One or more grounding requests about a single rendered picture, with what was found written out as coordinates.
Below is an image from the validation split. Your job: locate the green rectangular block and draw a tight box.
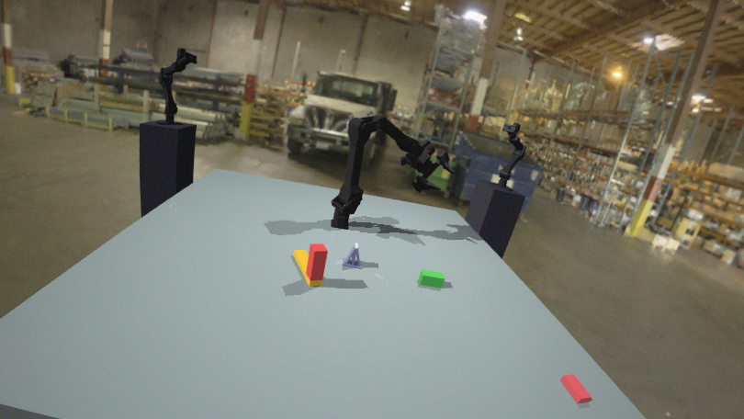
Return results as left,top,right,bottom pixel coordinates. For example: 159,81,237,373
419,270,445,288

